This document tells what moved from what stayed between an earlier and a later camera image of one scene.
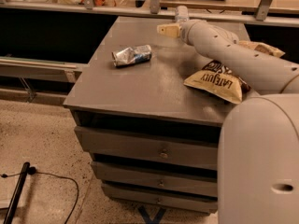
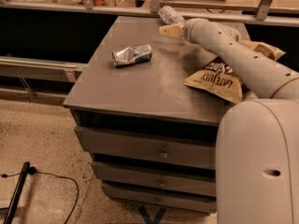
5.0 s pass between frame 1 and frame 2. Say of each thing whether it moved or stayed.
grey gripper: stayed
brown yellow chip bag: stayed
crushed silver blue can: stayed
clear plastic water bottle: moved
